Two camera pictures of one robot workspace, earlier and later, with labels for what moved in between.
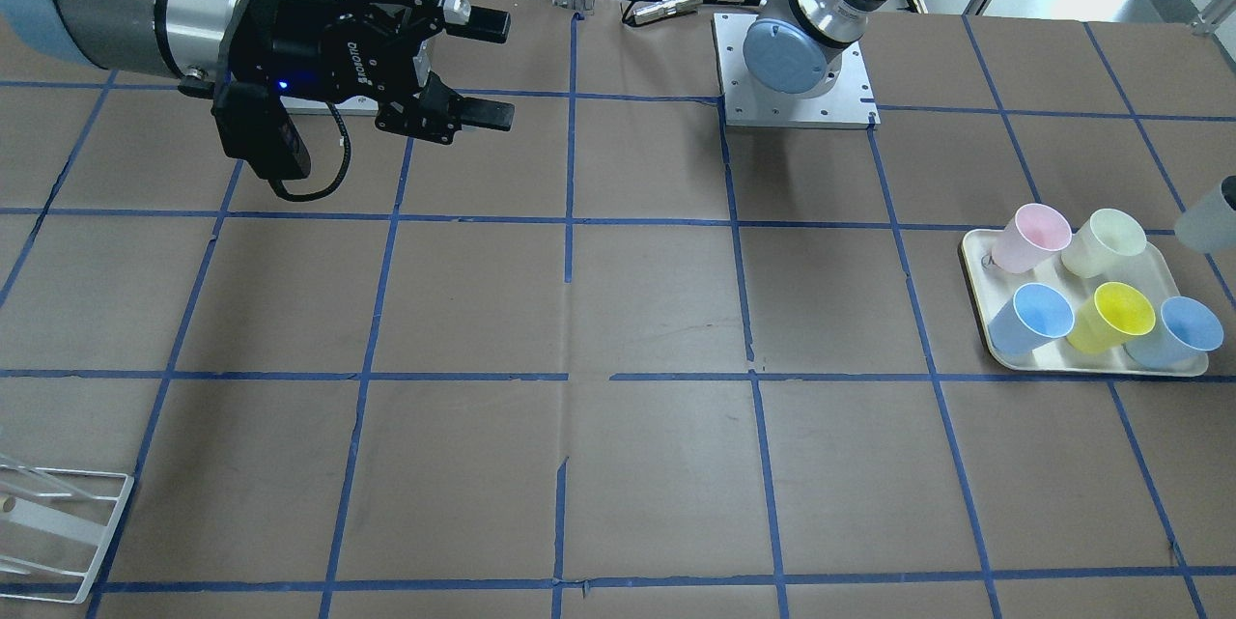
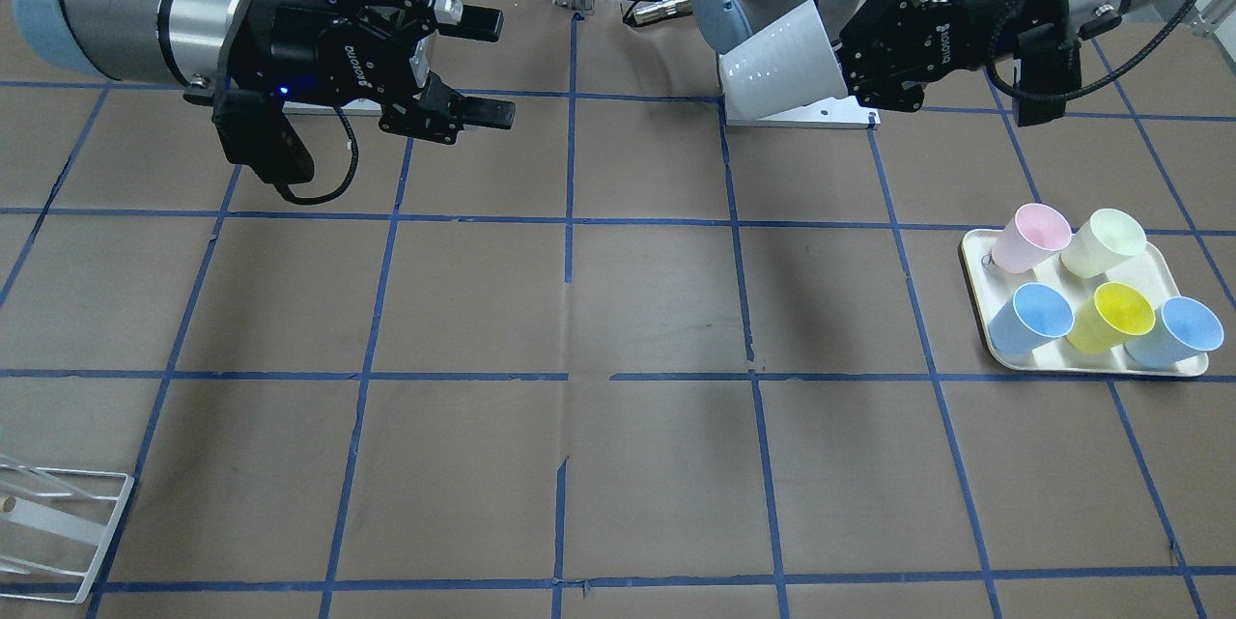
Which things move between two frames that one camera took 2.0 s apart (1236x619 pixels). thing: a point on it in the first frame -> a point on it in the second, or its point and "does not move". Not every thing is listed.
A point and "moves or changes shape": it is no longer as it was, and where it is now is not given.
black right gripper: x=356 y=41 does not move
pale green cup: x=1108 y=235 does not move
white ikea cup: x=1210 y=226 moves or changes shape
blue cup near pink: x=1037 y=315 does not move
